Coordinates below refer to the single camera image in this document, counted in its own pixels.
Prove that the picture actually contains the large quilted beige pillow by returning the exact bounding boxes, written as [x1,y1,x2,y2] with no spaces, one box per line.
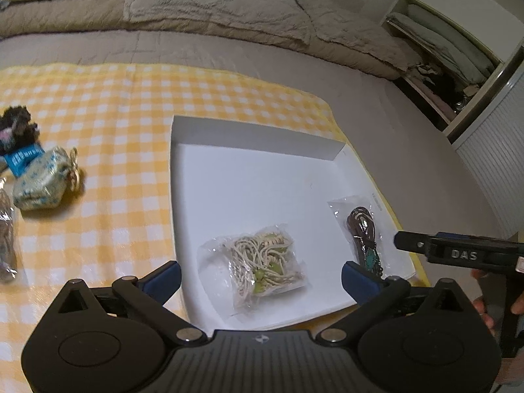
[123,0,314,46]

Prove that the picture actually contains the beige duvet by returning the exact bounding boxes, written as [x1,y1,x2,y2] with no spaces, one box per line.
[0,0,404,80]

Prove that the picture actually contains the grey bed sheet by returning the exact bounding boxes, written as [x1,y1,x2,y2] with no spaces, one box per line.
[0,28,498,240]

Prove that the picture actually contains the floral fabric pouch with clasp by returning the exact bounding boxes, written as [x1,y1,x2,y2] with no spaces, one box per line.
[12,147,83,211]

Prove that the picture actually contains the brown crocheted yarn piece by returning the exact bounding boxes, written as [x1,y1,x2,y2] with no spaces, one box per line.
[0,105,41,158]

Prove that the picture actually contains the bagged brown cord bracelet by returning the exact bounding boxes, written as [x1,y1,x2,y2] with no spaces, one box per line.
[327,196,394,279]

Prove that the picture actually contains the yellow checkered blanket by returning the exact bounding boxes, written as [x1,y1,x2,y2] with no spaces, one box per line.
[0,62,430,377]

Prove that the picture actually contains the bagged beige cord with green beads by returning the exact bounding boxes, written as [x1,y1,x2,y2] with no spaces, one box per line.
[197,223,309,316]

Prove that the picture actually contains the clear bag with woven cords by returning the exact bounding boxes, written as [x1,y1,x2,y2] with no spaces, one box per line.
[0,186,21,285]

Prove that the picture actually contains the blue snack packet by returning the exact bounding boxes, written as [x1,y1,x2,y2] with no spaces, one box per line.
[0,143,45,178]

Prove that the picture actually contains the person's right hand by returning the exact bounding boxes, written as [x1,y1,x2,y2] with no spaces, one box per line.
[471,269,497,334]

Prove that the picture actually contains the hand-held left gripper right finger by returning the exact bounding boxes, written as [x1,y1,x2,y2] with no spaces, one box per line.
[315,260,471,342]

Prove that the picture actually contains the white shallow cardboard box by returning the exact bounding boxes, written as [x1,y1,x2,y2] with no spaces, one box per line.
[169,115,417,330]

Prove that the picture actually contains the flat beige pillow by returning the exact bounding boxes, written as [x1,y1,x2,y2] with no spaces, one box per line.
[292,0,422,72]

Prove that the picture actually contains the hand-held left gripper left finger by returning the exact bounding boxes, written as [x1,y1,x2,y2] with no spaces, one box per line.
[53,260,205,342]

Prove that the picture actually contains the folded pale bedding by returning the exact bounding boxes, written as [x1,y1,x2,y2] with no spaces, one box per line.
[387,4,502,84]

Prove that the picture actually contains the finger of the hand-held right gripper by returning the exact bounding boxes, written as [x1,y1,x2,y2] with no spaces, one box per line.
[394,231,524,274]

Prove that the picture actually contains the dark clothes pile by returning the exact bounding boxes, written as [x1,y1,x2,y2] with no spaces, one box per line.
[405,63,479,111]

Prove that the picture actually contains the white slatted cabinet door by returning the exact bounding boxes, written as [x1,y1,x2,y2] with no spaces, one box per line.
[452,78,524,238]

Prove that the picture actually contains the white closet shelf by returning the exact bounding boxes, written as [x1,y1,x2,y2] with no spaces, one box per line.
[381,0,524,142]

